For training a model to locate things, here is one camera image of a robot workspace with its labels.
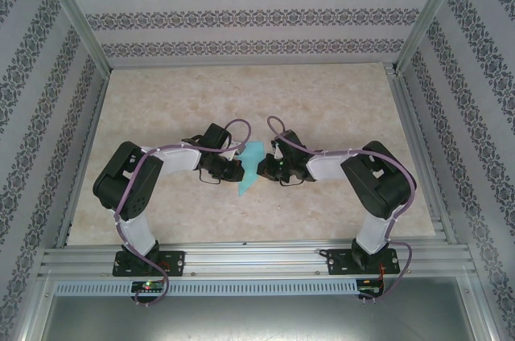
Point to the teal cloth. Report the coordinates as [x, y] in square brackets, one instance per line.
[252, 156]

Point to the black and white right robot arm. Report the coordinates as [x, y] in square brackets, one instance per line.
[326, 168]

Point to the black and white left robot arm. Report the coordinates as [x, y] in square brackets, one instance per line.
[177, 162]

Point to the grey metal panel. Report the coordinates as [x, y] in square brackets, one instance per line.
[257, 317]

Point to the aluminium mounting rail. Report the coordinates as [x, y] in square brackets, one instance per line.
[257, 260]

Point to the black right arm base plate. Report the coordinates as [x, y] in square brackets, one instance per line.
[338, 262]

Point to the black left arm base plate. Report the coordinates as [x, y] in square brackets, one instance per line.
[177, 262]

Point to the aluminium side rail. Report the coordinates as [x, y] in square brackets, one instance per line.
[82, 156]
[422, 156]

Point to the aluminium frame post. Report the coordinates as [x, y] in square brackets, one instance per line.
[432, 7]
[74, 7]

